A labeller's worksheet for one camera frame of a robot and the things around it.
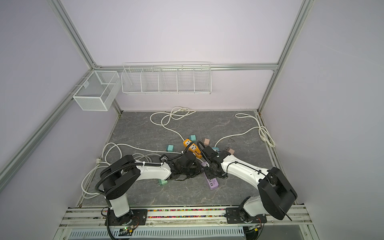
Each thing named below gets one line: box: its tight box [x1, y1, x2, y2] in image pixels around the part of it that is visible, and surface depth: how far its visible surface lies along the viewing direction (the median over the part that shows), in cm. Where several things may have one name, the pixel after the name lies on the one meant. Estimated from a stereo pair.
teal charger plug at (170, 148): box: [166, 144, 175, 152], surface depth 99 cm
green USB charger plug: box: [158, 179, 169, 186], surface depth 85 cm
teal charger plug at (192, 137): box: [189, 134, 197, 142], surface depth 104 cm
